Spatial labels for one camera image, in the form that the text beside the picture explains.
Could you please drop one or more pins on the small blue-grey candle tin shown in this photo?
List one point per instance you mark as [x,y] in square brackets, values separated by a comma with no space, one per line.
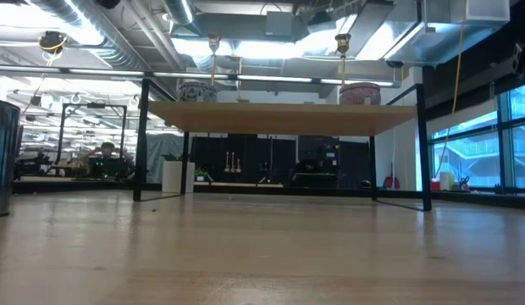
[197,92]

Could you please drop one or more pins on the small pink candle tin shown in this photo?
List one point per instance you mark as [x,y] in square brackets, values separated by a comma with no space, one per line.
[360,94]

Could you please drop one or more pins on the gold candlestick holder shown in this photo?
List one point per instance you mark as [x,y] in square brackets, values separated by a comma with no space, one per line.
[343,42]
[214,42]

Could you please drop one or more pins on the tall silver candle tin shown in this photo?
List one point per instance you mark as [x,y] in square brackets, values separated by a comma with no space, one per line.
[4,161]

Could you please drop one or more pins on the beige wooden pin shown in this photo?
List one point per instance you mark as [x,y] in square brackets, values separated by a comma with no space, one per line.
[233,167]
[238,167]
[227,167]

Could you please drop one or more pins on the wooden shelf riser black legs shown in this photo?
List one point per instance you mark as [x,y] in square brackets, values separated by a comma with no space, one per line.
[283,120]

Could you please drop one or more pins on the person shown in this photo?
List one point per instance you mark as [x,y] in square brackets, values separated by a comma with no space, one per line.
[106,150]
[311,167]

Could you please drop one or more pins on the black equipment cabinet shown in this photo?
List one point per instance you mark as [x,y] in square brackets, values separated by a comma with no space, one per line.
[326,148]

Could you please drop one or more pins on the small green plant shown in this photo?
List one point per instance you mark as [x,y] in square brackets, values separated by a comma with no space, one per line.
[201,173]

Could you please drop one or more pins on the white pot with plant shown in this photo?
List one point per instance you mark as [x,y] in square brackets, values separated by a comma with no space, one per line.
[171,178]

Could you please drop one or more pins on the grey tarp cover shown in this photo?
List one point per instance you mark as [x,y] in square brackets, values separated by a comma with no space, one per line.
[156,156]

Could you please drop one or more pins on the red dustpan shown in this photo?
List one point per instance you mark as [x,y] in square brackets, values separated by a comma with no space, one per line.
[391,183]

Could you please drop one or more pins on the red box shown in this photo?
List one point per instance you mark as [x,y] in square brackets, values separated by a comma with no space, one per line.
[435,185]

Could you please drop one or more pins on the long ceiling light bar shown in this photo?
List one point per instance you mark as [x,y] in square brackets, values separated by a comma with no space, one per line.
[106,72]

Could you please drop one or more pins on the black aluminium table frame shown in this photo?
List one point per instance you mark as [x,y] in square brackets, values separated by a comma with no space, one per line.
[97,186]

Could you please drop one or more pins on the black background frame rig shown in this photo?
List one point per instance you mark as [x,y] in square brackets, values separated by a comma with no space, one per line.
[93,106]

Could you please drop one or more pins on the large silver air duct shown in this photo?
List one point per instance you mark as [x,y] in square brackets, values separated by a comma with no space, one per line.
[415,42]

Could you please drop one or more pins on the round silver air duct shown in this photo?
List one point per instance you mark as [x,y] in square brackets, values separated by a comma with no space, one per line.
[97,38]

